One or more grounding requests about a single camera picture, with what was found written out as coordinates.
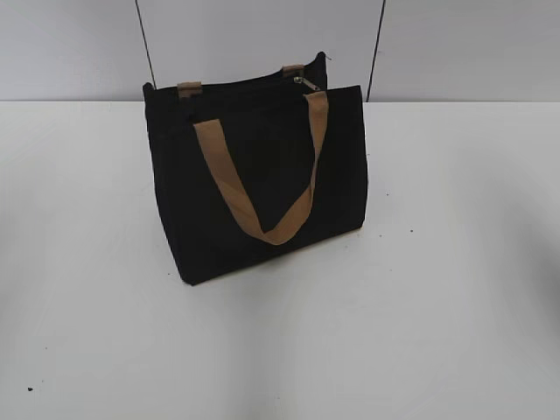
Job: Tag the black tote bag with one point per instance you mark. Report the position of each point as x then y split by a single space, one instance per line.
248 171

